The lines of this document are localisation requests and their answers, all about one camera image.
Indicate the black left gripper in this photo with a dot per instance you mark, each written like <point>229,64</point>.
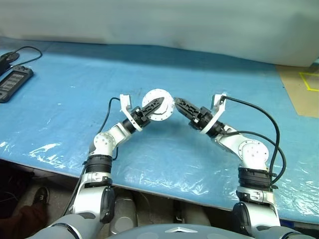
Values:
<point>139,117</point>

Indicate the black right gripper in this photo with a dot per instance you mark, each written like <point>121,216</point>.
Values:
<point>202,119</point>

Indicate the motor stator with copper windings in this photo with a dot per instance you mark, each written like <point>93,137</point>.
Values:
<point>154,94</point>

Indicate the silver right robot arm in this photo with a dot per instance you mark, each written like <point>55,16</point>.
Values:
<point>253,152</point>

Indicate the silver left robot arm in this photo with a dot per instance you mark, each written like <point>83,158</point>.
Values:
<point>104,144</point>

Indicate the white backdrop sheet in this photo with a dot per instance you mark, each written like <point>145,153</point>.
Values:
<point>159,20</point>

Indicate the silver right robot leg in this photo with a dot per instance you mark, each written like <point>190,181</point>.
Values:
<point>194,214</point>

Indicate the silver robot leg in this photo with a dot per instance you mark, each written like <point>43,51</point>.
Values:
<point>194,214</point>
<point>124,214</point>

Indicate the brown cardboard sheet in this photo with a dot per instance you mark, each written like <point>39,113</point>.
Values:
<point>294,92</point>

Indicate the silver left robot leg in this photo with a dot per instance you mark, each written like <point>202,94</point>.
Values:
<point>124,214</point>

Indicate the grey robot torso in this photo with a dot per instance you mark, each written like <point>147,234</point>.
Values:
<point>179,232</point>

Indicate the black handheld device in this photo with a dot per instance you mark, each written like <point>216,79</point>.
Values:
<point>13,81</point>

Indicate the black sneaker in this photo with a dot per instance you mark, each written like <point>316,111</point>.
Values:
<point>41,195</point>

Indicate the black round flat object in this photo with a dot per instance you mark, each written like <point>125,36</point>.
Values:
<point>8,57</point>

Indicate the dark red trouser leg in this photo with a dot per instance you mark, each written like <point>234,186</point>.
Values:
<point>27,219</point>

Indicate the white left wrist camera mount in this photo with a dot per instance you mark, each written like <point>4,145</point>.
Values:
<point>124,100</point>

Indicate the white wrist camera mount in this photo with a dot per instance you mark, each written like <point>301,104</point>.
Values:
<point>220,113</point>
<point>124,100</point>

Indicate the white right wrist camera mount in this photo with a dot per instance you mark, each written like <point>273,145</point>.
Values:
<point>220,113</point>

